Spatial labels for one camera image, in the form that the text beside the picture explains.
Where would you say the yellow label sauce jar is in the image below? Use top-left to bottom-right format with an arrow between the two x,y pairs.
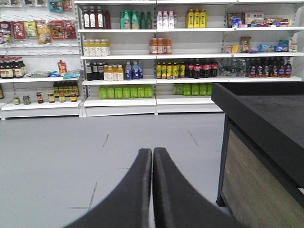
47,92 -> 55,104

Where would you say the green drink bottle row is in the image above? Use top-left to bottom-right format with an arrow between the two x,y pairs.
99,84 -> 154,99

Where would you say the green lid sauce jar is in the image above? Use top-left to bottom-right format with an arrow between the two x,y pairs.
13,95 -> 21,105

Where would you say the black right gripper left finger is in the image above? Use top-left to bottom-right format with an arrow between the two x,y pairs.
66,148 -> 152,228

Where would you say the dark pickle jar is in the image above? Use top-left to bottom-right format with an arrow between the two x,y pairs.
23,95 -> 31,105

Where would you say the black wooden produce stand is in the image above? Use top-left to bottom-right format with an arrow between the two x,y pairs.
211,82 -> 304,228

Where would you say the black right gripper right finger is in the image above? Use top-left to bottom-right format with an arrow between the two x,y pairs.
152,147 -> 240,228

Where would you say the red lid sauce jar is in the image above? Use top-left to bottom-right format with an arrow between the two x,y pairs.
36,91 -> 44,104

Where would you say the white supermarket shelf unit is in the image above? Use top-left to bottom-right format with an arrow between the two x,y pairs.
0,0 -> 304,120

